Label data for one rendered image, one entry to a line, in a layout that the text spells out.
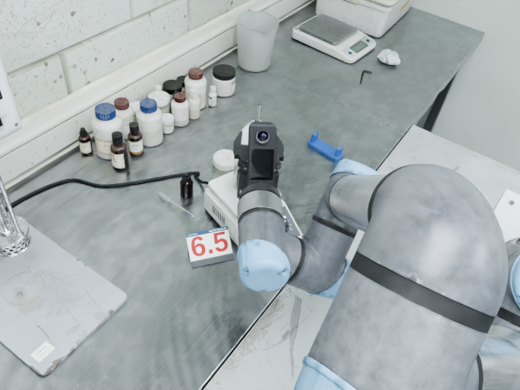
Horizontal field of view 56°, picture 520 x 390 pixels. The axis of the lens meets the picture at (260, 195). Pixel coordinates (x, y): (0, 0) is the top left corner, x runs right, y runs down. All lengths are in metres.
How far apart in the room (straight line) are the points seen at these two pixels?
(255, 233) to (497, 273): 0.41
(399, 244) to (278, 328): 0.61
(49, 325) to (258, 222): 0.44
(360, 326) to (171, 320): 0.62
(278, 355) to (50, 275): 0.46
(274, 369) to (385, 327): 0.57
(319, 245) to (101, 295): 0.44
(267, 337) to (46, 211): 0.56
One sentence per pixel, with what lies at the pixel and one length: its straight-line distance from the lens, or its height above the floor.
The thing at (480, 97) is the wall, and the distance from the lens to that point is 2.34.
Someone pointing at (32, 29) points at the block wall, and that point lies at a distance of 1.18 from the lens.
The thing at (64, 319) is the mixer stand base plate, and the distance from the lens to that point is 0.98.
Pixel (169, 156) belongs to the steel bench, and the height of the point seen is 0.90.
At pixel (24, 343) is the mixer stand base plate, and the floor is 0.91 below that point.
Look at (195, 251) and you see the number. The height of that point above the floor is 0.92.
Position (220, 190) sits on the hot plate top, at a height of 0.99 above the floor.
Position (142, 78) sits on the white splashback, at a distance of 1.40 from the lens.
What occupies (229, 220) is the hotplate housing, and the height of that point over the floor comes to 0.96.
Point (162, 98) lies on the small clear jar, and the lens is 1.35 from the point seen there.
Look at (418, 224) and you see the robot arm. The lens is 0.38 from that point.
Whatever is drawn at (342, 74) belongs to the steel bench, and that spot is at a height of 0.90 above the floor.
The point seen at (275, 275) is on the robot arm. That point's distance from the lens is 0.71.
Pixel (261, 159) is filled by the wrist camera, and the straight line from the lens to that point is 0.81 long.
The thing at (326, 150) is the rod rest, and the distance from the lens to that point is 1.32.
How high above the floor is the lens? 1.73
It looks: 45 degrees down
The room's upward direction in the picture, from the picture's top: 8 degrees clockwise
